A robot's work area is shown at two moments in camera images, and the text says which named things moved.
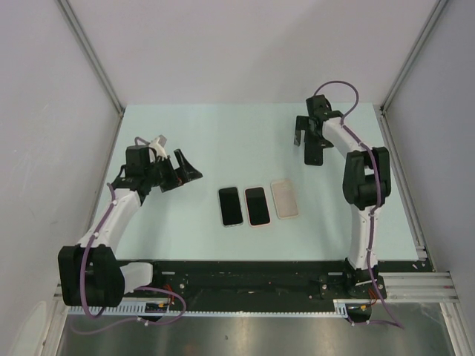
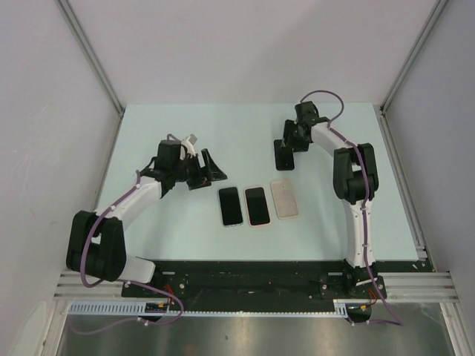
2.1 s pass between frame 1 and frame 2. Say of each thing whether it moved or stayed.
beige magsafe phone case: stayed
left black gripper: moved
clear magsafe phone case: stayed
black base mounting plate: stayed
